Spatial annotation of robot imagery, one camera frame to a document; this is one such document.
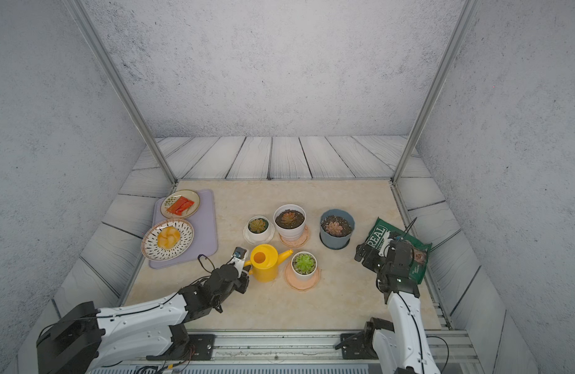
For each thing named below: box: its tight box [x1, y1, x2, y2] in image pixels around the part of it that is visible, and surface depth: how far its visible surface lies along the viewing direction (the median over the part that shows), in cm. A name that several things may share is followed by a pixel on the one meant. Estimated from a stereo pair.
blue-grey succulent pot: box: [319, 208, 356, 251], surface depth 95 cm
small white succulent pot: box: [246, 215, 271, 241], surface depth 95 cm
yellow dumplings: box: [156, 226, 181, 250], surface depth 98 cm
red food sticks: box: [166, 195, 195, 216], surface depth 110 cm
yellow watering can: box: [243, 243, 294, 283], surface depth 81 cm
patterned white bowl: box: [141, 218, 195, 262], surface depth 98 cm
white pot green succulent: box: [290, 250, 318, 282], surface depth 82 cm
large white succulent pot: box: [272, 203, 307, 242], surface depth 96 cm
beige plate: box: [160, 189, 201, 219], surface depth 112 cm
